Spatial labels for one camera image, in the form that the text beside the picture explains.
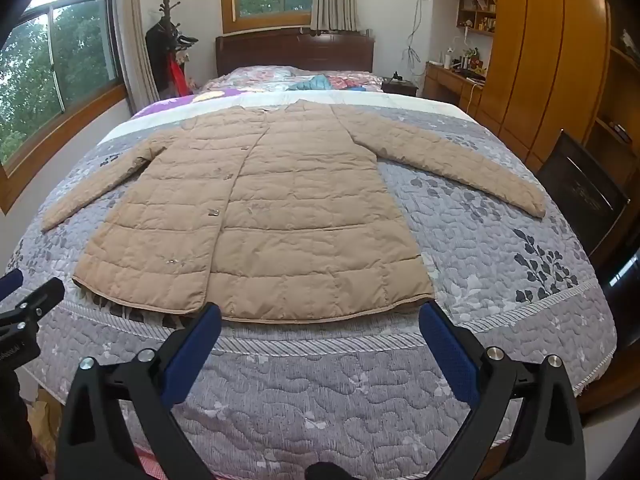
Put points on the large wood-framed window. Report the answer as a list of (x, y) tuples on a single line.
[(60, 60)]

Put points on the wooden wall shelf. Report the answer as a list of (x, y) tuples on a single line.
[(477, 12)]

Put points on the pink floral duvet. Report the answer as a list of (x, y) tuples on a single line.
[(260, 76)]

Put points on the red garment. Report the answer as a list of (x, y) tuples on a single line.
[(177, 79)]

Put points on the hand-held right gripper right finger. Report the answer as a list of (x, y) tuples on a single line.
[(447, 355)]

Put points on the purple floral blanket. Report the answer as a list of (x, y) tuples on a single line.
[(200, 101)]

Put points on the wooden desk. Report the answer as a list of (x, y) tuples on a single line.
[(450, 82)]

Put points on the black chair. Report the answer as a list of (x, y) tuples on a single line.
[(582, 190)]

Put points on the beige quilted coat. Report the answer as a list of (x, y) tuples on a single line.
[(300, 210)]

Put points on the red patterned cloth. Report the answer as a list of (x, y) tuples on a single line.
[(350, 81)]

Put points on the wooden wardrobe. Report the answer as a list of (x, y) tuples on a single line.
[(545, 50)]

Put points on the grey floral quilted bedspread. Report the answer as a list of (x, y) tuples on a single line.
[(475, 260)]

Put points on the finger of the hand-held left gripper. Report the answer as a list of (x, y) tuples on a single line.
[(9, 285), (40, 297)]

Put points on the dark wooden headboard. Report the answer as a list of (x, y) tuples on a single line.
[(295, 50)]

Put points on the blue cloth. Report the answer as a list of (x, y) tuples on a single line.
[(310, 83)]

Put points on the dark wooden nightstand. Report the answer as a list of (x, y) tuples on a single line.
[(400, 86)]

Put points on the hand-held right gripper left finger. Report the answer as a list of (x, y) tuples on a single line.
[(192, 360)]

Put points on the white sheer curtain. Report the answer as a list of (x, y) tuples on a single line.
[(135, 35)]

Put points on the wooden coat rack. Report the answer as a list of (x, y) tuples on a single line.
[(165, 20)]

